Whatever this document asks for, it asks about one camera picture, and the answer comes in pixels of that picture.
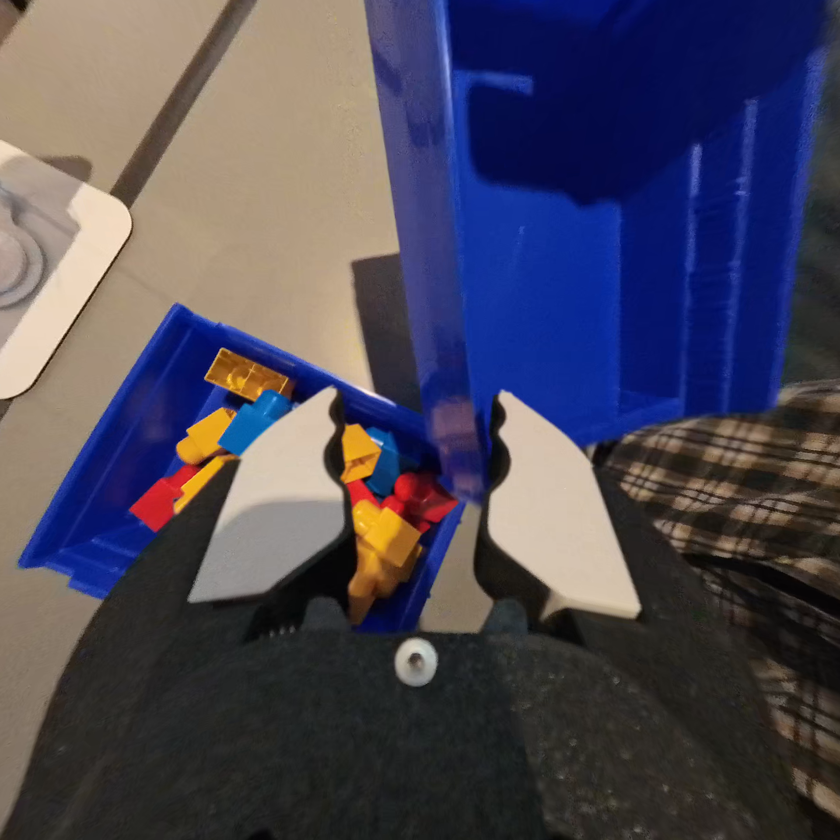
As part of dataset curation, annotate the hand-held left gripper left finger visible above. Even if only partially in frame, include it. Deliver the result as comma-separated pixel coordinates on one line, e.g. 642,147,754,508
187,386,358,605

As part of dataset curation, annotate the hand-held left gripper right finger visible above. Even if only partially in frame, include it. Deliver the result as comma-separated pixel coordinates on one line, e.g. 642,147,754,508
474,390,643,624

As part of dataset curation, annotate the pile of coloured toy blocks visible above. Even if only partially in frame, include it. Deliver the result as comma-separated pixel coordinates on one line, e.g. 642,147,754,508
129,348,460,624

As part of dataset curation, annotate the person's right forearm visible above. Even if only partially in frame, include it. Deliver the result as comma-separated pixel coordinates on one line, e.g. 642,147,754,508
591,379,840,821

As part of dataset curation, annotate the blue plastic bin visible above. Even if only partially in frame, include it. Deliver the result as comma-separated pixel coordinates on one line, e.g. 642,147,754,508
364,0,829,506
18,302,467,634

